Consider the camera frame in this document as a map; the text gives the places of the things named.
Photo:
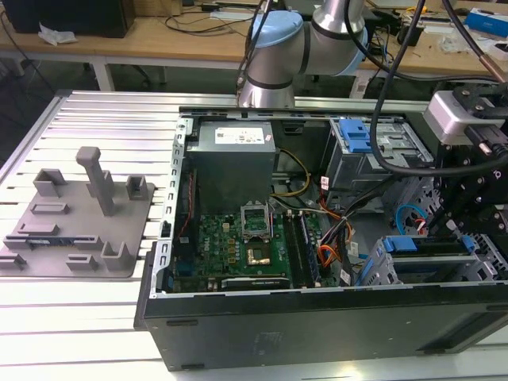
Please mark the clear plastic bag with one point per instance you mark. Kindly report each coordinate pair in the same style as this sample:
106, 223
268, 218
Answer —
452, 44

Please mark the black graphics card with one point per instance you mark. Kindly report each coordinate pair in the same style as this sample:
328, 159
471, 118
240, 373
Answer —
254, 282

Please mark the metal disk bay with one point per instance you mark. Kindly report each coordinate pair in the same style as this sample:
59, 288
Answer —
428, 270

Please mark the blue carrier in drive cage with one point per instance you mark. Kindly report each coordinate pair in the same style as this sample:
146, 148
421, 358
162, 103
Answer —
355, 137

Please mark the CPU socket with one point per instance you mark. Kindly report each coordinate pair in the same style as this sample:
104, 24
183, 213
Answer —
258, 256

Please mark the metal locking lever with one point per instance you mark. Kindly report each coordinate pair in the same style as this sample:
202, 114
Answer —
271, 216

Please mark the grey parts rack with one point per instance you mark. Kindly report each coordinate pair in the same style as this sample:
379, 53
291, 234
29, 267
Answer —
79, 238

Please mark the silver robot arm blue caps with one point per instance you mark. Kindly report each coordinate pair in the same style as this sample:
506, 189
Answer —
278, 59

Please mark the installed RAM stick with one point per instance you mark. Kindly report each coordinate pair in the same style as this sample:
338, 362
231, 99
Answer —
310, 250

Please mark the RAM stick on rack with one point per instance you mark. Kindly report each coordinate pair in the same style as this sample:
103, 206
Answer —
47, 240

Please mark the light wooden desk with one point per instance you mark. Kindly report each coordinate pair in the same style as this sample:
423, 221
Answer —
158, 39

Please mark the blue cardboard box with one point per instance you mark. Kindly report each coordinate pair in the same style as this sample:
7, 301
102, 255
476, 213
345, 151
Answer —
486, 20

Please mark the grey power supply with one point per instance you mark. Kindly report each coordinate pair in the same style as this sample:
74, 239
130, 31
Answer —
230, 174

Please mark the metal drive cage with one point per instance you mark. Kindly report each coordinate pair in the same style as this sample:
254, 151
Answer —
349, 170

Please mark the small black box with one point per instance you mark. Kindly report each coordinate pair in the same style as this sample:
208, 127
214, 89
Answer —
414, 35

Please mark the black PC case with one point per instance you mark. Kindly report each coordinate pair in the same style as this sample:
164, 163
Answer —
317, 329

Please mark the crumpled clear plastic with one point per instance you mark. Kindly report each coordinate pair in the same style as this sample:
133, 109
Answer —
55, 36

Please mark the black RAM slot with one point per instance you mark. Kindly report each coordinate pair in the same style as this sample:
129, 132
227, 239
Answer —
291, 250
296, 250
301, 250

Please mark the silver camera box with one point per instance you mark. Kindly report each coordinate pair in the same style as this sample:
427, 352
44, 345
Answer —
444, 115

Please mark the green motherboard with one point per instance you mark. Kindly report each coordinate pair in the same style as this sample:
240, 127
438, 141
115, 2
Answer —
214, 242

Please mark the large black box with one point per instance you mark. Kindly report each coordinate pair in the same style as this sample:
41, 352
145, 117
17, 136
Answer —
67, 16

